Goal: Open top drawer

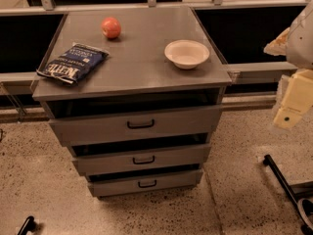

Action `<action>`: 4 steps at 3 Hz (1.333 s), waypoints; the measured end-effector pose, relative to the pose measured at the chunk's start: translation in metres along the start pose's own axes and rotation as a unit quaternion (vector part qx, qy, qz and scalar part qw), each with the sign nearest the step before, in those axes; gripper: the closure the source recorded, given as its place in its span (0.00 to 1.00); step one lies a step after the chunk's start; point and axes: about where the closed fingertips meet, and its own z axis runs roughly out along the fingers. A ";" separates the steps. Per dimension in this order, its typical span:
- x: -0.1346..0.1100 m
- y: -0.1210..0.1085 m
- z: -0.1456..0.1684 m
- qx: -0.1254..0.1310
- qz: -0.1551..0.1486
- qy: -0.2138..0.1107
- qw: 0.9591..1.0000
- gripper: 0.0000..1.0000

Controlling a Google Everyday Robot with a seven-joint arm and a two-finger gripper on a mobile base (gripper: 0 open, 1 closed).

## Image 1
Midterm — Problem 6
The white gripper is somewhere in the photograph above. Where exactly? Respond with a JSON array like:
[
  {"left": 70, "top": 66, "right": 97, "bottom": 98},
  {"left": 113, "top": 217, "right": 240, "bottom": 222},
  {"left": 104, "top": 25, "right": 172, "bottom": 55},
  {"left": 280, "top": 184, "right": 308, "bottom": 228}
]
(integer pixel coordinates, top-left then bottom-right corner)
[{"left": 273, "top": 70, "right": 313, "bottom": 129}]

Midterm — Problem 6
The grey top drawer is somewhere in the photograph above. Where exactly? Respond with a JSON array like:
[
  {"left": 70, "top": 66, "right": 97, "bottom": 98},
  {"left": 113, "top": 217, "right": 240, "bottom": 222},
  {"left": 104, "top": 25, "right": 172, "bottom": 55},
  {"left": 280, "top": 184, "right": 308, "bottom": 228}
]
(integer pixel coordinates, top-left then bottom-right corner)
[{"left": 49, "top": 106, "right": 221, "bottom": 147}]

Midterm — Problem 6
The grey drawer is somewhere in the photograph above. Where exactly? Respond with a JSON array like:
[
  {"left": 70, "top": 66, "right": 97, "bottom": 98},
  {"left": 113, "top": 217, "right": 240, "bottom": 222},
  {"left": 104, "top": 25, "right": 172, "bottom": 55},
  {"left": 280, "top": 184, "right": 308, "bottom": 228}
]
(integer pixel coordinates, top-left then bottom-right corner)
[
  {"left": 72, "top": 144, "right": 210, "bottom": 176},
  {"left": 88, "top": 169, "right": 202, "bottom": 198},
  {"left": 49, "top": 106, "right": 221, "bottom": 147}
]

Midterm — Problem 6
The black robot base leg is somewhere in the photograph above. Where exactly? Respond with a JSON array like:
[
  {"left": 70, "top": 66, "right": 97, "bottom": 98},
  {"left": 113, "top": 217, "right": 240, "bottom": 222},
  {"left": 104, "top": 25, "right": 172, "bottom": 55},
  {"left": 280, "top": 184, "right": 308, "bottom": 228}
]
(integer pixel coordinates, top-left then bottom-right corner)
[{"left": 263, "top": 155, "right": 313, "bottom": 235}]

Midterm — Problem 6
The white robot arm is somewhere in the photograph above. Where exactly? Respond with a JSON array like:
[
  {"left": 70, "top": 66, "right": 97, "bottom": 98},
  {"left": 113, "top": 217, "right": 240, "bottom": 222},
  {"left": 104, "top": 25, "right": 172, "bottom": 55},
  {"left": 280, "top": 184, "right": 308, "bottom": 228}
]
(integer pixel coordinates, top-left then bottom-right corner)
[{"left": 263, "top": 0, "right": 313, "bottom": 129}]

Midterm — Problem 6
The grey drawer cabinet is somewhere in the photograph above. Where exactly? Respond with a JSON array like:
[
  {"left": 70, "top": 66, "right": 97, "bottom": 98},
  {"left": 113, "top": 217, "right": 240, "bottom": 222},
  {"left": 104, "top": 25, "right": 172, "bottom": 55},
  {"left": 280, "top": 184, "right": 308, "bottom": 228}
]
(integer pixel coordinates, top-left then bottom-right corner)
[{"left": 33, "top": 7, "right": 231, "bottom": 184}]

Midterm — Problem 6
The grey bottom drawer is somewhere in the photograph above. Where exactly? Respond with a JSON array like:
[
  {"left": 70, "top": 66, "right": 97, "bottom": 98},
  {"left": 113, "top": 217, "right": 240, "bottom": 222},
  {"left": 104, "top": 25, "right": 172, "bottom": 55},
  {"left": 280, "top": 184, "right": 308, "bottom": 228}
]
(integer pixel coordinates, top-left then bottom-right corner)
[{"left": 88, "top": 169, "right": 202, "bottom": 198}]

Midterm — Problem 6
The grey middle drawer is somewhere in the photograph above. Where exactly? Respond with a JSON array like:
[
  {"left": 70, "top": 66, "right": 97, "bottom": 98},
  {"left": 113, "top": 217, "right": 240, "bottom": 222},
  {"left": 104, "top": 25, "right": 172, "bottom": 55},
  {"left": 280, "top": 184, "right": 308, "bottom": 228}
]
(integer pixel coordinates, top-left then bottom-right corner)
[{"left": 72, "top": 144, "right": 210, "bottom": 176}]

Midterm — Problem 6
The white bowl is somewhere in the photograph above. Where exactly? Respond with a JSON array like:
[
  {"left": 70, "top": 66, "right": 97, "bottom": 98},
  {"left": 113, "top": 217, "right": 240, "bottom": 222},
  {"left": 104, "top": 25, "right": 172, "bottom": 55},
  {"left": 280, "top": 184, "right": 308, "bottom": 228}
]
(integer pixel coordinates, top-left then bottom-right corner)
[{"left": 164, "top": 40, "right": 210, "bottom": 70}]

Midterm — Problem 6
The red apple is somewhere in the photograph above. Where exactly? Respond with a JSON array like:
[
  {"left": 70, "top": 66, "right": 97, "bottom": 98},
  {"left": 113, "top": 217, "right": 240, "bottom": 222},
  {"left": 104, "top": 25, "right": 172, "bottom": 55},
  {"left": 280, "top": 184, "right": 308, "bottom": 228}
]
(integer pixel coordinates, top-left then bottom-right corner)
[{"left": 101, "top": 17, "right": 121, "bottom": 39}]

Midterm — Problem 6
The blue Kettle chip bag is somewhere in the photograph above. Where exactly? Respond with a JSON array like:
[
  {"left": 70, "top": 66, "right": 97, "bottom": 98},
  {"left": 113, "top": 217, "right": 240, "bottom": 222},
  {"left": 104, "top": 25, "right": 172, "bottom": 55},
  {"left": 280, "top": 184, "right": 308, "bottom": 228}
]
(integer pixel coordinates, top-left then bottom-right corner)
[{"left": 36, "top": 43, "right": 109, "bottom": 84}]

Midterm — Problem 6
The black floor object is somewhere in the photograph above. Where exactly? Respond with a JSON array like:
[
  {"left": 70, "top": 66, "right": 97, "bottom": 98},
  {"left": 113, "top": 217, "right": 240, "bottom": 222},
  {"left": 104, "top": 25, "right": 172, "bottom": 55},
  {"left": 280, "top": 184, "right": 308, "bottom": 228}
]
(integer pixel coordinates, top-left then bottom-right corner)
[{"left": 17, "top": 215, "right": 36, "bottom": 235}]

